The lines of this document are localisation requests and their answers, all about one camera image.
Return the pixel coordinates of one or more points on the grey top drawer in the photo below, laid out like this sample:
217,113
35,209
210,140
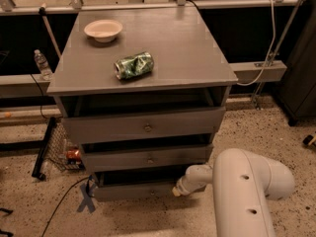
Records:
142,126

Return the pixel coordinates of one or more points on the black wire mesh basket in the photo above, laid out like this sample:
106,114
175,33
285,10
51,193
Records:
57,149

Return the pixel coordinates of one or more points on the white paper bowl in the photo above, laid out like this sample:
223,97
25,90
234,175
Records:
103,30

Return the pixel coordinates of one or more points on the foam gripper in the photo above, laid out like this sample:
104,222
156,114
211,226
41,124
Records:
186,185

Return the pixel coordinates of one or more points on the clear plastic water bottle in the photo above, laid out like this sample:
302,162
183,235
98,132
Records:
43,65

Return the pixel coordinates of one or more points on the grey bottom drawer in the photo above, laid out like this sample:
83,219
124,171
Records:
138,183

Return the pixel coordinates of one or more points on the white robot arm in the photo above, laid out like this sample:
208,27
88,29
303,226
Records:
242,184

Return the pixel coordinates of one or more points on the grey middle drawer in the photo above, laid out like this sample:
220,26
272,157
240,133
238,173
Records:
146,158

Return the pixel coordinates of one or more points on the grey metal frame rail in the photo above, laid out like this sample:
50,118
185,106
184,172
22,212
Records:
23,86

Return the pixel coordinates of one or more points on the black caster wheel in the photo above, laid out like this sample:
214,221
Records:
310,140

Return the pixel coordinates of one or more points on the crushed green soda can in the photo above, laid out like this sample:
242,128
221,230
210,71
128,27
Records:
134,66

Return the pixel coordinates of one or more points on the dark grey side cabinet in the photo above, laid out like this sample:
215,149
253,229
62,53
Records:
297,91

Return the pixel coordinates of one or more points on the grey wooden drawer cabinet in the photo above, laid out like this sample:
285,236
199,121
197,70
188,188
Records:
190,72

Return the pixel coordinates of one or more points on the grey drawer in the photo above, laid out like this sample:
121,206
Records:
146,158
138,183
142,126

